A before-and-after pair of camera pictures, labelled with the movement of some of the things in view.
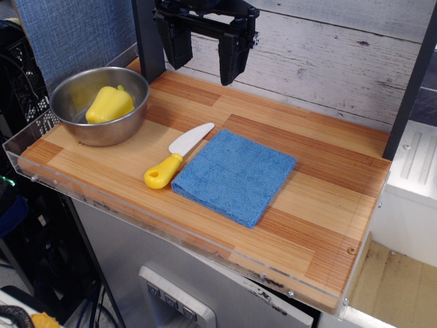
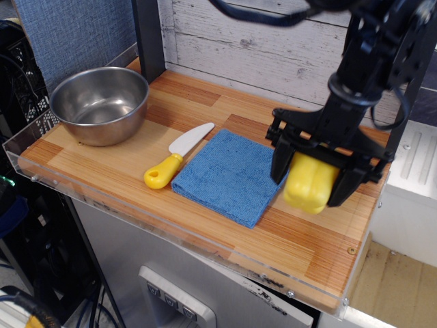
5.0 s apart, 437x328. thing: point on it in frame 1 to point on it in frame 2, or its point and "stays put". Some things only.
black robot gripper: (178, 18) to (332, 134)
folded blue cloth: (235, 176) stays put
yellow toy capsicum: (110, 104) to (309, 183)
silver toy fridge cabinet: (147, 279) stays put
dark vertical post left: (149, 41) stays put
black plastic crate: (24, 101) stays put
